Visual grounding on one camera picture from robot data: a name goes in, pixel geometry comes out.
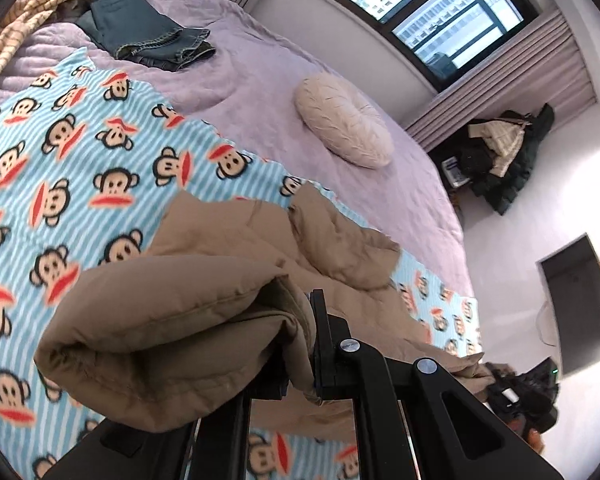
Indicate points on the tan puffer jacket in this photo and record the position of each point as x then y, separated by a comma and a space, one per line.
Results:
167, 337

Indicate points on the dark framed window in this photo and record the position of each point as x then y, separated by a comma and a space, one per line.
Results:
444, 38

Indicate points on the folded blue jeans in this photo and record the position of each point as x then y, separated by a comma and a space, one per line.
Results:
134, 31

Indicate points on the cream round cushion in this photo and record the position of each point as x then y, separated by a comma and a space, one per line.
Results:
345, 122

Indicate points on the wall mounted television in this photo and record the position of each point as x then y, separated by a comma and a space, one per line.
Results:
572, 281

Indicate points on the grey curtain right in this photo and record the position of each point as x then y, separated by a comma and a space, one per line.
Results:
542, 64

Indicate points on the person right hand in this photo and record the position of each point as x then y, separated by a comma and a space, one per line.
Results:
530, 435

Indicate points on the monkey print striped blanket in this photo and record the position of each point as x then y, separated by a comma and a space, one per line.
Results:
89, 160

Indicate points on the pile of dark clothes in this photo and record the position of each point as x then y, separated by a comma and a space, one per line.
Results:
498, 154

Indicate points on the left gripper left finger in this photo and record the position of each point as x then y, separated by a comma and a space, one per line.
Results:
116, 451

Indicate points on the white electronic device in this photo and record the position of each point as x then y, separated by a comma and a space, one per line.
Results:
455, 177

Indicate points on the lilac bed cover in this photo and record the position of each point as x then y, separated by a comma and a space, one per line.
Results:
246, 90

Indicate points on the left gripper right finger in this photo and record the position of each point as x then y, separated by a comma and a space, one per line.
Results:
415, 421

